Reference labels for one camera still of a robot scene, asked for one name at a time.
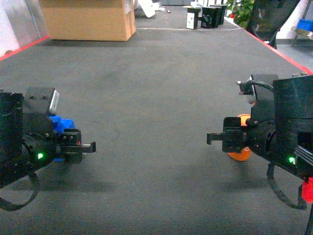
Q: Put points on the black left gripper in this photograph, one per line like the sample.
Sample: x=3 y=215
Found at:
x=26 y=140

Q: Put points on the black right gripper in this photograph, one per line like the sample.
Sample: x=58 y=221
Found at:
x=280 y=131

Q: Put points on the blue bottle-shaped block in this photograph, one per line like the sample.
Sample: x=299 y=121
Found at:
x=64 y=140

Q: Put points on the orange cylindrical cap 4680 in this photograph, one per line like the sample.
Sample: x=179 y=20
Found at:
x=245 y=152

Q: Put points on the dark grey conveyor mat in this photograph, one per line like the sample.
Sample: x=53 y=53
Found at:
x=149 y=103

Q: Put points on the black box middle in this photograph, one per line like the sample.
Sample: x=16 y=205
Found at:
x=209 y=17

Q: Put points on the black and white small box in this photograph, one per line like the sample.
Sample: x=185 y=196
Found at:
x=192 y=18

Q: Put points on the black box rear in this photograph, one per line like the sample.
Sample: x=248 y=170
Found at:
x=220 y=10

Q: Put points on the large cardboard box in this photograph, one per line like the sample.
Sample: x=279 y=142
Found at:
x=89 y=20

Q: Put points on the green potted plant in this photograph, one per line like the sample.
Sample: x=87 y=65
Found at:
x=239 y=11

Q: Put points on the black mesh office chair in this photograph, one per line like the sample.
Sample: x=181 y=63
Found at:
x=267 y=18

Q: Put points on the white foam piece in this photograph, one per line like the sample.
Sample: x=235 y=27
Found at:
x=147 y=7

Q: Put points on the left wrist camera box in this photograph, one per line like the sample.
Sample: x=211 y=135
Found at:
x=41 y=100

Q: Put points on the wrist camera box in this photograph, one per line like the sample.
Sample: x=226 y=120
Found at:
x=257 y=87
x=41 y=100

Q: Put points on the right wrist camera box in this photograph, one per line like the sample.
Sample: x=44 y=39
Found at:
x=257 y=87

